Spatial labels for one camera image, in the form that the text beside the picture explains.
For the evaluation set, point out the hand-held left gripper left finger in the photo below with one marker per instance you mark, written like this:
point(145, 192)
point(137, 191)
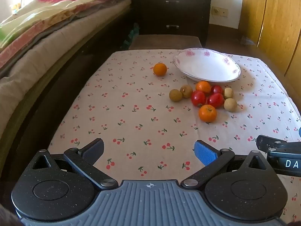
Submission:
point(94, 148)

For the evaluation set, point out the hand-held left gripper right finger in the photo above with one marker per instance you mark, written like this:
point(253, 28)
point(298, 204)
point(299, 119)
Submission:
point(205, 153)

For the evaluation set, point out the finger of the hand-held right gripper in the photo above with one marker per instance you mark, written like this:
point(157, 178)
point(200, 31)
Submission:
point(267, 142)

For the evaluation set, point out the small orange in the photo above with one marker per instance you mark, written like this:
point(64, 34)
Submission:
point(207, 113)
point(203, 86)
point(160, 69)

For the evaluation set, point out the brown longan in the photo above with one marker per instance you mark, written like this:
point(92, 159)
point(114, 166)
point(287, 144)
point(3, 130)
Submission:
point(186, 91)
point(228, 92)
point(230, 104)
point(175, 95)

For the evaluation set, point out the red tomato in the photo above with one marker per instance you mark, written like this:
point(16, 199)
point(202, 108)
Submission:
point(215, 100)
point(217, 89)
point(198, 98)

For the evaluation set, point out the white floral plate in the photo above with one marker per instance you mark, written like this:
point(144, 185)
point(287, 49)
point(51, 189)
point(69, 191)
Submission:
point(207, 67)

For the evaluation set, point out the cherry print tablecloth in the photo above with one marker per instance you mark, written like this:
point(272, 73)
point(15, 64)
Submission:
point(131, 103)

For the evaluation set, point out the clear plastic scrap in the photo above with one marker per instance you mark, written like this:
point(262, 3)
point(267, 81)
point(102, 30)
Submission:
point(248, 41)

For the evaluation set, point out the beige mattress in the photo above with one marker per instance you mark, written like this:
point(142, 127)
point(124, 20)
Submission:
point(42, 51)

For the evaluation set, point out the teal cloth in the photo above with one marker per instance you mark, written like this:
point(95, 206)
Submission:
point(131, 36)

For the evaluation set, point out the brown wooden stool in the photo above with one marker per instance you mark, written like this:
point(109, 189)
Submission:
point(164, 42)

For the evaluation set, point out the light wooden wardrobe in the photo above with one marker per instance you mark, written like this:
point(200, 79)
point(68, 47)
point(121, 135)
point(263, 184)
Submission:
point(275, 18)

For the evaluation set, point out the floral blanket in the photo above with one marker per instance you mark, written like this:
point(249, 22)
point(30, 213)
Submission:
point(47, 11)

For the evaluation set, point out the dark wooden nightstand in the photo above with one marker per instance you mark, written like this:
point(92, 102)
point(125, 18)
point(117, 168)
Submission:
point(171, 11)

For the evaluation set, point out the dark wooden bed frame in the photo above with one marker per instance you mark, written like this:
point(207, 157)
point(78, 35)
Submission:
point(35, 113)

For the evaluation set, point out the wall outlet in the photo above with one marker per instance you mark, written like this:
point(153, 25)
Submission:
point(219, 11)

